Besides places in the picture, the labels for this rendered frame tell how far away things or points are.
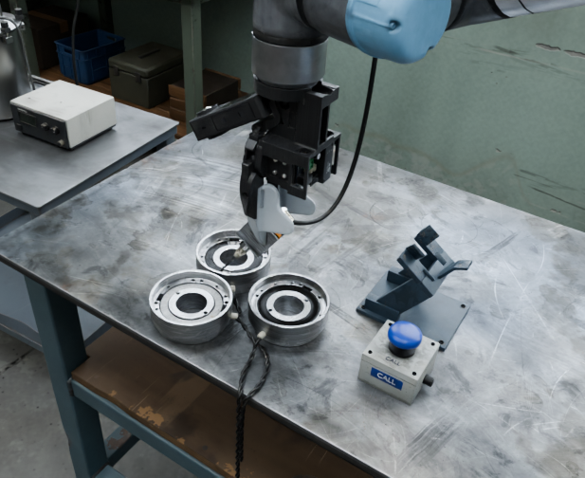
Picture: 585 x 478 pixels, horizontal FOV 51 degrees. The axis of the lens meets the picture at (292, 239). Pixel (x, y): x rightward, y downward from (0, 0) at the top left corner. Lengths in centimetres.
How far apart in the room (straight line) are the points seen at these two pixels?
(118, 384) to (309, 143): 60
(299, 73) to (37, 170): 90
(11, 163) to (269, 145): 89
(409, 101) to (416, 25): 193
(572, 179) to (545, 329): 150
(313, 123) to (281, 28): 10
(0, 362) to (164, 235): 108
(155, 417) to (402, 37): 73
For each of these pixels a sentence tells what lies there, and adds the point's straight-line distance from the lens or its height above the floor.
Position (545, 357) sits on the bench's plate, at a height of 80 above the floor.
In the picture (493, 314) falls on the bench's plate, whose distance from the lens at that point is 90.
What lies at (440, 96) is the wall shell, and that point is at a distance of 239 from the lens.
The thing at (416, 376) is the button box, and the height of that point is 84.
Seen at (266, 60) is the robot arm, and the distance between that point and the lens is 61.
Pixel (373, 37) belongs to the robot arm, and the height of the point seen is 122.
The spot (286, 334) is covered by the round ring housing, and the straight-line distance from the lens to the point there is 76.
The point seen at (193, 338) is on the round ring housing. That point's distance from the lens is 77.
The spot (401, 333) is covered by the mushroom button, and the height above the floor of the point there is 87.
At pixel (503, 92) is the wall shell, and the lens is 231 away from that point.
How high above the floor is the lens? 137
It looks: 37 degrees down
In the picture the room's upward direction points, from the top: 4 degrees clockwise
